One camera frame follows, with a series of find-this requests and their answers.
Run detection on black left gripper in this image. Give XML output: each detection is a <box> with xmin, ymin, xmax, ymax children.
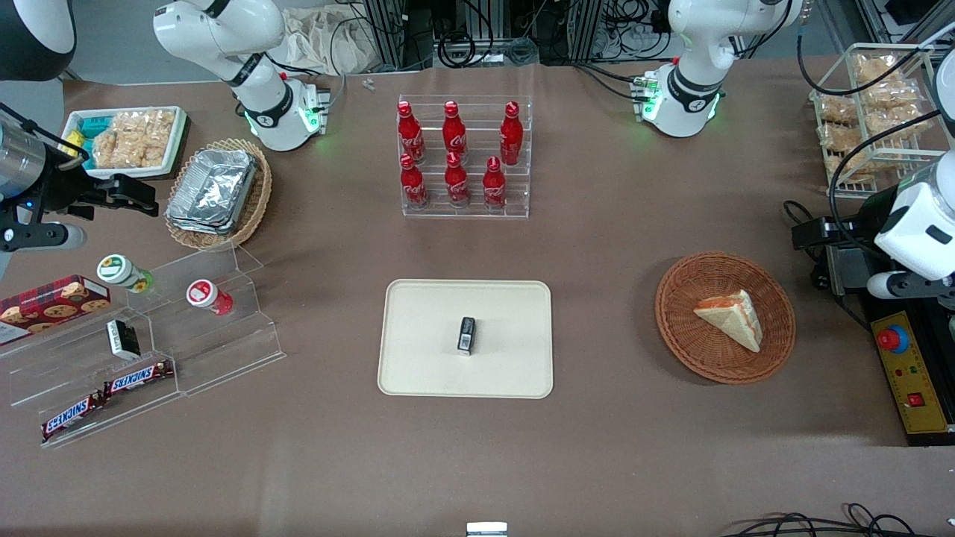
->
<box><xmin>792</xmin><ymin>186</ymin><xmax>898</xmax><ymax>251</ymax></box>

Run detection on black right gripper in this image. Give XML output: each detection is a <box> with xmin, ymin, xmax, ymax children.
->
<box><xmin>28</xmin><ymin>166</ymin><xmax>160</xmax><ymax>223</ymax></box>

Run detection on triangular sandwich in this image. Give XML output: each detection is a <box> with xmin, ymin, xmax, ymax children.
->
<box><xmin>694</xmin><ymin>289</ymin><xmax>764</xmax><ymax>354</ymax></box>

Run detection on white rectangular snack tray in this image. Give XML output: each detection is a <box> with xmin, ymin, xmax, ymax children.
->
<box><xmin>61</xmin><ymin>106</ymin><xmax>187</xmax><ymax>180</ymax></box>

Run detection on light oval wicker basket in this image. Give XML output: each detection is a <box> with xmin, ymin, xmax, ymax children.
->
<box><xmin>164</xmin><ymin>138</ymin><xmax>273</xmax><ymax>252</ymax></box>

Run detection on brown round wicker basket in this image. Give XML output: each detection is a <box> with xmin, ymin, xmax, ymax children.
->
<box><xmin>654</xmin><ymin>251</ymin><xmax>797</xmax><ymax>386</ymax></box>

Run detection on beige plastic tray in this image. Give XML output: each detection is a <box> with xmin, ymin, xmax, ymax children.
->
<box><xmin>377</xmin><ymin>279</ymin><xmax>554</xmax><ymax>400</ymax></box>

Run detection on grey metal box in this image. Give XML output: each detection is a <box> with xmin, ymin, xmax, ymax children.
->
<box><xmin>824</xmin><ymin>246</ymin><xmax>871</xmax><ymax>296</ymax></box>

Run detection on clear crispy snack pack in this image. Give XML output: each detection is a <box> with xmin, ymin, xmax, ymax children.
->
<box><xmin>93</xmin><ymin>123</ymin><xmax>125</xmax><ymax>169</ymax></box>
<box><xmin>148</xmin><ymin>110</ymin><xmax>177</xmax><ymax>166</ymax></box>
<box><xmin>122</xmin><ymin>110</ymin><xmax>151</xmax><ymax>169</ymax></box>

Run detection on clear fried snack bag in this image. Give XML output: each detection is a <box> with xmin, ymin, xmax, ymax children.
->
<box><xmin>853</xmin><ymin>52</ymin><xmax>923</xmax><ymax>84</ymax></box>
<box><xmin>858</xmin><ymin>81</ymin><xmax>930</xmax><ymax>113</ymax></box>
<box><xmin>865</xmin><ymin>109</ymin><xmax>933</xmax><ymax>142</ymax></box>
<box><xmin>828</xmin><ymin>153</ymin><xmax>883</xmax><ymax>187</ymax></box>
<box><xmin>819</xmin><ymin>123</ymin><xmax>866</xmax><ymax>154</ymax></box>
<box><xmin>817</xmin><ymin>95</ymin><xmax>866</xmax><ymax>125</ymax></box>

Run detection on stacked aluminium foil trays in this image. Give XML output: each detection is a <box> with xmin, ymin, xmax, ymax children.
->
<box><xmin>166</xmin><ymin>148</ymin><xmax>260</xmax><ymax>236</ymax></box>

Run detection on green sunflower yogurt cup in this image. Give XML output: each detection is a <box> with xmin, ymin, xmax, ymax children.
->
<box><xmin>97</xmin><ymin>254</ymin><xmax>155</xmax><ymax>294</ymax></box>

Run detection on red strawberry yogurt cup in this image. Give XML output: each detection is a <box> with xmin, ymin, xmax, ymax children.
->
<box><xmin>186</xmin><ymin>279</ymin><xmax>234</xmax><ymax>316</ymax></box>

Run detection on red plaid cookie box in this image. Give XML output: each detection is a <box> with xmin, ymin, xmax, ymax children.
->
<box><xmin>0</xmin><ymin>274</ymin><xmax>111</xmax><ymax>346</ymax></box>

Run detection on yellow emergency stop box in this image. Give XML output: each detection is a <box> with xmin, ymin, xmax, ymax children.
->
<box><xmin>869</xmin><ymin>310</ymin><xmax>955</xmax><ymax>438</ymax></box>

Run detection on clear acrylic step stand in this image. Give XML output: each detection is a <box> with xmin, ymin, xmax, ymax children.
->
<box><xmin>0</xmin><ymin>242</ymin><xmax>287</xmax><ymax>450</ymax></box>

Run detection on Snickers chocolate bar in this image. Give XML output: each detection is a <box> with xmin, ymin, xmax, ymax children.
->
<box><xmin>40</xmin><ymin>393</ymin><xmax>106</xmax><ymax>442</ymax></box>
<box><xmin>102</xmin><ymin>360</ymin><xmax>175</xmax><ymax>397</ymax></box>

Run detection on beige cloth bag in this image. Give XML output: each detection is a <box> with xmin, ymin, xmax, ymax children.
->
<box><xmin>280</xmin><ymin>6</ymin><xmax>381</xmax><ymax>75</ymax></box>

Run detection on white power strip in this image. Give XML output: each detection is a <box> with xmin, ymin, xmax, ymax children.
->
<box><xmin>597</xmin><ymin>22</ymin><xmax>672</xmax><ymax>60</ymax></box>

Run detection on red cola bottle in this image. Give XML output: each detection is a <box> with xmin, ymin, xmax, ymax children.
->
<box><xmin>399</xmin><ymin>154</ymin><xmax>429</xmax><ymax>210</ymax></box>
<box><xmin>444</xmin><ymin>151</ymin><xmax>471</xmax><ymax>208</ymax></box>
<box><xmin>396</xmin><ymin>101</ymin><xmax>426</xmax><ymax>165</ymax></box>
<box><xmin>499</xmin><ymin>101</ymin><xmax>525</xmax><ymax>166</ymax></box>
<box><xmin>442</xmin><ymin>101</ymin><xmax>469</xmax><ymax>165</ymax></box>
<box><xmin>482</xmin><ymin>156</ymin><xmax>508</xmax><ymax>211</ymax></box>

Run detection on clear acrylic bottle rack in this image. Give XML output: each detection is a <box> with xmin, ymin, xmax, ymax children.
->
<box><xmin>398</xmin><ymin>95</ymin><xmax>533</xmax><ymax>219</ymax></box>

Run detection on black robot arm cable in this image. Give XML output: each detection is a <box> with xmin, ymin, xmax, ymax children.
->
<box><xmin>828</xmin><ymin>109</ymin><xmax>945</xmax><ymax>236</ymax></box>
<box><xmin>796</xmin><ymin>30</ymin><xmax>955</xmax><ymax>98</ymax></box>

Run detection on wire basket of bread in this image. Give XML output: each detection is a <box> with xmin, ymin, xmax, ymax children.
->
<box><xmin>810</xmin><ymin>43</ymin><xmax>955</xmax><ymax>199</ymax></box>

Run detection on black cable bundle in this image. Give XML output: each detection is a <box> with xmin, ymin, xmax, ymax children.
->
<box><xmin>720</xmin><ymin>503</ymin><xmax>955</xmax><ymax>537</ymax></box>

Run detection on aluminium profile frame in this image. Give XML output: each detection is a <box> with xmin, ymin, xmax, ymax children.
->
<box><xmin>358</xmin><ymin>0</ymin><xmax>614</xmax><ymax>72</ymax></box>

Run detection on coiled black cable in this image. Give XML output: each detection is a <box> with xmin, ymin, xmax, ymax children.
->
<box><xmin>436</xmin><ymin>30</ymin><xmax>479</xmax><ymax>69</ymax></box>

